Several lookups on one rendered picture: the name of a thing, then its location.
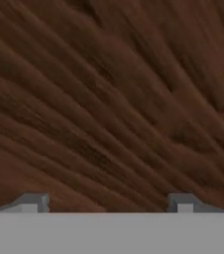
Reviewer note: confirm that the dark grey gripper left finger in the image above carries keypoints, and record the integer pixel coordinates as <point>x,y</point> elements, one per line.
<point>29,201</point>

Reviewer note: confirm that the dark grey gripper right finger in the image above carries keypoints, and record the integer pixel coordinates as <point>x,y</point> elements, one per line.
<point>183,199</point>

